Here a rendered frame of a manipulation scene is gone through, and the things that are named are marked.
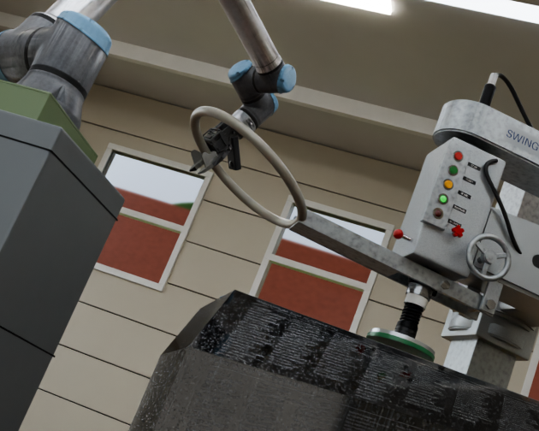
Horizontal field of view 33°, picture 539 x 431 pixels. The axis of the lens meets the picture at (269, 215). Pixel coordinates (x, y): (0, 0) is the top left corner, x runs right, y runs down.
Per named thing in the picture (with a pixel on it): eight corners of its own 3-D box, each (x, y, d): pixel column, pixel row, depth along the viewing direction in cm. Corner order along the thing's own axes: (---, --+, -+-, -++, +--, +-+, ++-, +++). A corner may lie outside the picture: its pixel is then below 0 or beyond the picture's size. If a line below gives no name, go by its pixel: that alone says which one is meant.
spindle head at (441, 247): (479, 315, 302) (517, 197, 314) (511, 307, 281) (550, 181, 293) (383, 271, 297) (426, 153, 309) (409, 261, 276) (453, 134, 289)
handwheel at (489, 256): (489, 292, 284) (503, 250, 289) (505, 288, 275) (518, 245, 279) (447, 274, 282) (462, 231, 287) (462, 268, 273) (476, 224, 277)
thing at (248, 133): (279, 243, 304) (285, 237, 305) (321, 212, 258) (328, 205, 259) (178, 138, 304) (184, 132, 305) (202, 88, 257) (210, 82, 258)
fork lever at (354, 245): (470, 321, 299) (475, 308, 300) (498, 315, 281) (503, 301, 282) (285, 232, 290) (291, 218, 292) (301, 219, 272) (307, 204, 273)
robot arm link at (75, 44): (56, 62, 210) (88, 2, 216) (12, 65, 221) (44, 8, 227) (99, 100, 221) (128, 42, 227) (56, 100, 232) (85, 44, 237)
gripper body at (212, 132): (198, 138, 300) (223, 115, 304) (210, 158, 305) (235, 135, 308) (209, 141, 294) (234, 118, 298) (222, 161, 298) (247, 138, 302)
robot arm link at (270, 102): (257, 82, 309) (269, 105, 315) (231, 105, 305) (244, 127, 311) (273, 87, 302) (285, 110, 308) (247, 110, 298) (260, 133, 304)
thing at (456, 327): (439, 344, 377) (468, 256, 389) (521, 372, 369) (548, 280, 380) (442, 324, 345) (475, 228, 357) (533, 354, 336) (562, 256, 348)
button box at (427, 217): (441, 232, 282) (469, 152, 290) (445, 230, 279) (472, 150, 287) (418, 221, 281) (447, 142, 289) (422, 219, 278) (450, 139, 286)
